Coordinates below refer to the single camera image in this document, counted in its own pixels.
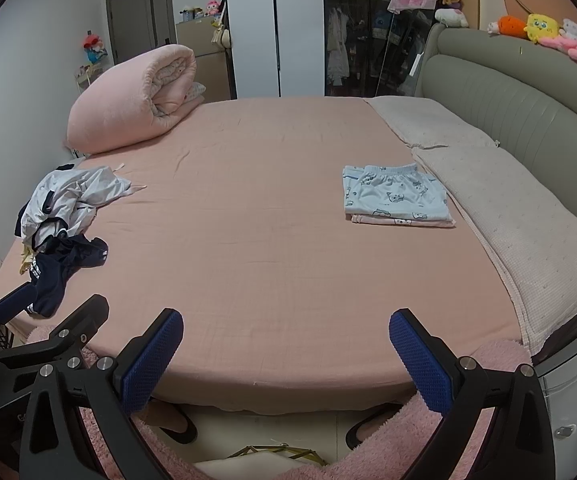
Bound folded light blue printed pants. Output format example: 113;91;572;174
342;162;455;225

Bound bed with pink sheet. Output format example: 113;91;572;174
0;96;534;416

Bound pale yellow garment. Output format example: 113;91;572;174
17;245;36;277

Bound white shelf rack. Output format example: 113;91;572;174
73;62;104;93

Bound yellow square plush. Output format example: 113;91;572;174
525;12;562;43

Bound grey door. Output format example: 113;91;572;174
106;0;176;68

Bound dark glass wardrobe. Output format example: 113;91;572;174
323;0;434;98

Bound yellow cord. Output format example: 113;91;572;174
228;442;329;466

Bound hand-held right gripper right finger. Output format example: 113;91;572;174
389;309;555;480

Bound pink plush toy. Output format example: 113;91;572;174
539;35;577;66

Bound beige textured pillow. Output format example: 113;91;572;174
363;96;499;151
411;145;577;356

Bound rolled pink blanket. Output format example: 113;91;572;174
66;44;205;156

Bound folded pink garment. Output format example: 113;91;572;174
351;214;457;229

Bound grey padded headboard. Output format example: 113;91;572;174
413;25;577;211

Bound white wardrobe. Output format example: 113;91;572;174
224;0;327;101

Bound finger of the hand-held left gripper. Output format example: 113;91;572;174
0;294;110;418
0;282;36;361

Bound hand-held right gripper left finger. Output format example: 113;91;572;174
18;307;185;480

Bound navy blue garment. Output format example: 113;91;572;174
21;234;110;318

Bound orange carrot plush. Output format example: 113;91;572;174
487;15;527;38

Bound pink fuzzy robe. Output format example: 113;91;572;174
26;327;534;480

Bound black slipper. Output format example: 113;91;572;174
343;402;399;453
146;400;199;445

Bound white nightstand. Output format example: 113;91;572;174
533;320;577;461

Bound beige cabinet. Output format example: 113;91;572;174
175;12;232;103

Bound red and blue toy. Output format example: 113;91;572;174
82;32;108;66

